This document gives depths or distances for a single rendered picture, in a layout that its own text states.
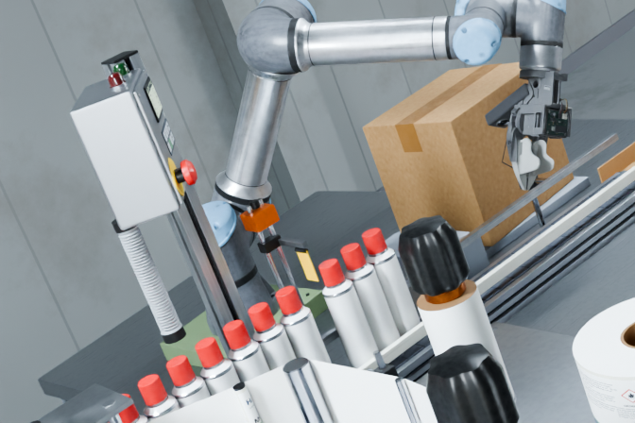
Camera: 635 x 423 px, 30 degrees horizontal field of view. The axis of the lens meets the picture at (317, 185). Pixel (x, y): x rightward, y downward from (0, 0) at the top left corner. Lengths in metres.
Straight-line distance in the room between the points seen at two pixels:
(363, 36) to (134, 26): 2.57
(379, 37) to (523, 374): 0.64
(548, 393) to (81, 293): 2.89
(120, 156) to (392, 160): 0.83
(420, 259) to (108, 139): 0.47
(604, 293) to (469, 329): 0.48
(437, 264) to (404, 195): 0.82
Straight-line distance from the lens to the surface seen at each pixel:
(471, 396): 1.24
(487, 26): 2.01
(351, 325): 1.90
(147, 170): 1.71
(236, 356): 1.80
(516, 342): 1.90
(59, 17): 4.41
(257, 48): 2.12
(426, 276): 1.62
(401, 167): 2.39
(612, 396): 1.47
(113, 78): 1.72
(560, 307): 2.08
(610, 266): 2.17
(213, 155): 4.73
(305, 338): 1.85
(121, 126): 1.70
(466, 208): 2.33
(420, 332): 1.97
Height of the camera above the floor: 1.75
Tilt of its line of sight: 17 degrees down
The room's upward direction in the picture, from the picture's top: 21 degrees counter-clockwise
